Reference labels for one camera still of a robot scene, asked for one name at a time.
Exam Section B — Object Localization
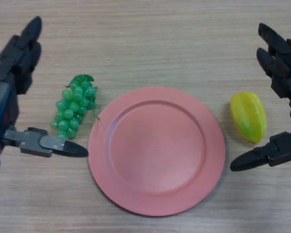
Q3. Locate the yellow green starfruit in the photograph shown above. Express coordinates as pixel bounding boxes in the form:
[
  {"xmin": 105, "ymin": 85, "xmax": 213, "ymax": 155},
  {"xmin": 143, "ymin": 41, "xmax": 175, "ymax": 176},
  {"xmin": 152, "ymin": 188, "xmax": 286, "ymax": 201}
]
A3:
[{"xmin": 230, "ymin": 91, "xmax": 268, "ymax": 144}]

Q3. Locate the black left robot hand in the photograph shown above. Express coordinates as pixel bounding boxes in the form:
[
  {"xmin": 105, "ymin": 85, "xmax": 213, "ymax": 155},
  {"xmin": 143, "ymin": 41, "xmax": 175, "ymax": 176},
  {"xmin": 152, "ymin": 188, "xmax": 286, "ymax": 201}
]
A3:
[{"xmin": 0, "ymin": 16, "xmax": 89, "ymax": 158}]

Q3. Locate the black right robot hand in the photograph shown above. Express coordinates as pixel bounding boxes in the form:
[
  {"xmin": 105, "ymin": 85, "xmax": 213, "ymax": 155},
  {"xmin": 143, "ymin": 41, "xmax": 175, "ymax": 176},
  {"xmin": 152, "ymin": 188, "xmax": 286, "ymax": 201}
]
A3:
[{"xmin": 229, "ymin": 23, "xmax": 291, "ymax": 173}]

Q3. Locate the pink round plate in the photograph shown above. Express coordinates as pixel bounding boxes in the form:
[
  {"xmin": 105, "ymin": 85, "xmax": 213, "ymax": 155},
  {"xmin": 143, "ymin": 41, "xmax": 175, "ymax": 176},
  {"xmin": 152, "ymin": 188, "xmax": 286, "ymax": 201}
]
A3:
[{"xmin": 88, "ymin": 86, "xmax": 226, "ymax": 216}]

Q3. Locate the green grape bunch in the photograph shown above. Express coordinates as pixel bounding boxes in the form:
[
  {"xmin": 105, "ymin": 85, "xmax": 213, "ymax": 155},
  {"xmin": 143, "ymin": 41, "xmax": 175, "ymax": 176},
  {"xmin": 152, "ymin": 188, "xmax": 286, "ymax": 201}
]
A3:
[{"xmin": 50, "ymin": 74, "xmax": 102, "ymax": 141}]

